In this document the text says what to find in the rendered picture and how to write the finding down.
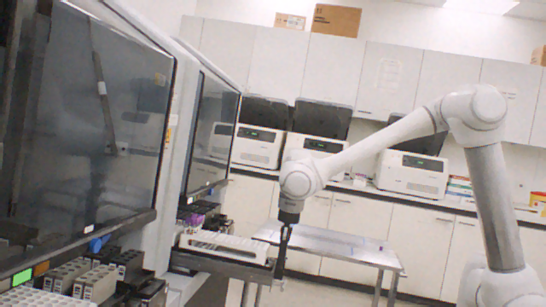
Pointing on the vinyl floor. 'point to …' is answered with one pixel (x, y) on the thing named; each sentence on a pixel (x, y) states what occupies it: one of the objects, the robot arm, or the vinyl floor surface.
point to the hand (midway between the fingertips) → (279, 269)
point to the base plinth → (366, 288)
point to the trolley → (332, 244)
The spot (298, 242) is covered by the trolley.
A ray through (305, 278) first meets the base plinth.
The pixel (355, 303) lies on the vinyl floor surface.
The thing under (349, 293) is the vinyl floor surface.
